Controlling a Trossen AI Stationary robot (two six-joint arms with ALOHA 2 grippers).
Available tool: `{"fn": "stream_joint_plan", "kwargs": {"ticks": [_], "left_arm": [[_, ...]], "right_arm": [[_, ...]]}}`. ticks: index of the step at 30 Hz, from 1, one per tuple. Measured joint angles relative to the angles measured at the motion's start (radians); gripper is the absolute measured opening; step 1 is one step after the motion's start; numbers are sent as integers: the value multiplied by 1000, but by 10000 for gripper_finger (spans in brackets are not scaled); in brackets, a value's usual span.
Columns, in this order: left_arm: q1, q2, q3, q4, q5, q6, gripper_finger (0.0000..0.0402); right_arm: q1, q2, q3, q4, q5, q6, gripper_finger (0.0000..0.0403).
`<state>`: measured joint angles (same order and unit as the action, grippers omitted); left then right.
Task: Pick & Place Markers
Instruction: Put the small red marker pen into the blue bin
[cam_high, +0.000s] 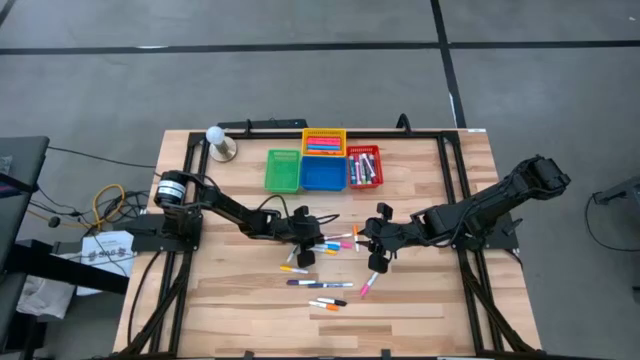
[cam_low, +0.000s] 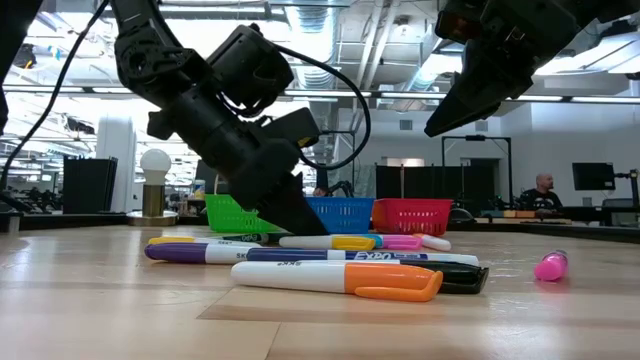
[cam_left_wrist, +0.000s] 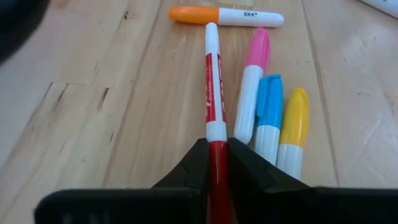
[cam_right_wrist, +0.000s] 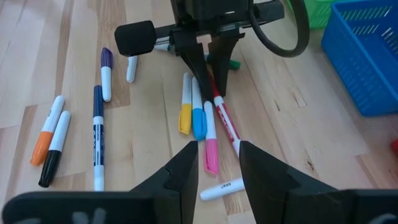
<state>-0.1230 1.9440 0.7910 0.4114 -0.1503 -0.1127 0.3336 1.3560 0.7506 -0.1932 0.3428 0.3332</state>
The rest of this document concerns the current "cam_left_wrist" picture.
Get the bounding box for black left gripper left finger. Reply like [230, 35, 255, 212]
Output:
[34, 139, 210, 224]

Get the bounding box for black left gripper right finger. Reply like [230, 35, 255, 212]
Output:
[228, 138, 398, 224]

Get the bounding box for yellow cap small marker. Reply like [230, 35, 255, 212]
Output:
[275, 87, 310, 180]

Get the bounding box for blue cap small marker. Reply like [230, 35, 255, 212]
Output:
[253, 73, 284, 166]

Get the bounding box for pink cap small marker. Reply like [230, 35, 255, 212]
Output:
[233, 27, 271, 146]

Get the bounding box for red Expo thin marker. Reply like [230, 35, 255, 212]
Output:
[204, 22, 234, 224]

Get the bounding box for orange cap small marker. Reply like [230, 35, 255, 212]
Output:
[168, 5, 285, 28]

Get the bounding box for black blurred cable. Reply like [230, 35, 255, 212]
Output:
[0, 0, 50, 65]

